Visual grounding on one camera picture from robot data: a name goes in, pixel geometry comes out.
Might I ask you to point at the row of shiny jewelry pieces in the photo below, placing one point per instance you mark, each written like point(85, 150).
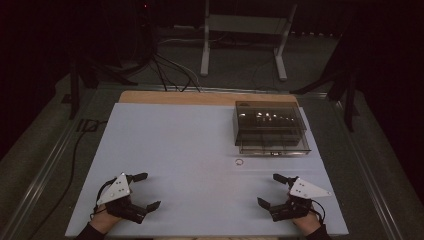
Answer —
point(266, 115)

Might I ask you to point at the person's left hand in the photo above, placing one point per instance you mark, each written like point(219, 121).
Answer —
point(104, 221)

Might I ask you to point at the clear smoky jewelry box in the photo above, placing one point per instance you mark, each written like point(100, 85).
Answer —
point(266, 108)

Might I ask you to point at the clear jewelry box drawer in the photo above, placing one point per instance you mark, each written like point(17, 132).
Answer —
point(293, 148)

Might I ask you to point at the white metal stand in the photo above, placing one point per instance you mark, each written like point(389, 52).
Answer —
point(246, 24)

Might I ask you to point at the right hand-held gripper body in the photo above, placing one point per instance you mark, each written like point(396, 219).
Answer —
point(305, 190)

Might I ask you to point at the black tripod stand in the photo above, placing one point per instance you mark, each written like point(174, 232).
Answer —
point(75, 90)
point(349, 100)

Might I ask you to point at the person's right hand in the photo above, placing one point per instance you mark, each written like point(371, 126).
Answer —
point(310, 223)

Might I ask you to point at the white table mat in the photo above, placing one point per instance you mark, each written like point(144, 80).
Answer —
point(186, 160)

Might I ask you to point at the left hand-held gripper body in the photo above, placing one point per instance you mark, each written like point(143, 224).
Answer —
point(116, 191)

